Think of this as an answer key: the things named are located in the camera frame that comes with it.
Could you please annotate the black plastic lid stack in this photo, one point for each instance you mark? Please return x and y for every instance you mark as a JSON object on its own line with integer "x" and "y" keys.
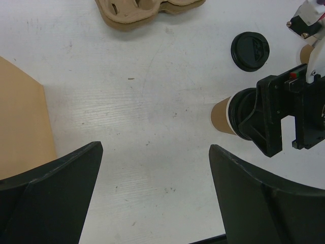
{"x": 250, "y": 51}

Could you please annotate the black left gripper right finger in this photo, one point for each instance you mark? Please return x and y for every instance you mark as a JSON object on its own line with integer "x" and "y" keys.
{"x": 258, "y": 206}

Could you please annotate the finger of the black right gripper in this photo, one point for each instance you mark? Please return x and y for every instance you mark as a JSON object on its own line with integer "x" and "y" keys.
{"x": 263, "y": 125}

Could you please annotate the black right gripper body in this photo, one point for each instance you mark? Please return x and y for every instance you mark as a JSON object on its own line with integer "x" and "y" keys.
{"x": 305, "y": 102}

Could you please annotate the stacked brown paper cups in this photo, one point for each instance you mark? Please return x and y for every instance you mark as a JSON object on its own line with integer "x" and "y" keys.
{"x": 305, "y": 54}

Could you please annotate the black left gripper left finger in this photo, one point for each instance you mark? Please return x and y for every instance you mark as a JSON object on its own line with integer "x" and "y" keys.
{"x": 49, "y": 203}

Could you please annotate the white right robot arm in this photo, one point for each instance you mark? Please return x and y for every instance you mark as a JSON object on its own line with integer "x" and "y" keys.
{"x": 308, "y": 23}

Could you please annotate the black plastic cup lid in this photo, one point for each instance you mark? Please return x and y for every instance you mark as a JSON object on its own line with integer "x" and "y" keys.
{"x": 239, "y": 108}

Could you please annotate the brown paper bag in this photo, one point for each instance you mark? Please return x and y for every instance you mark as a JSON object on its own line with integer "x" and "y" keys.
{"x": 26, "y": 134}

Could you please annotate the brown pulp cup carrier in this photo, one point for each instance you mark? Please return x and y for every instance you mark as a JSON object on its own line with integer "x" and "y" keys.
{"x": 129, "y": 15}

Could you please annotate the brown paper coffee cup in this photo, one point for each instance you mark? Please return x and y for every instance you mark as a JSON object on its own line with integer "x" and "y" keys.
{"x": 224, "y": 116}

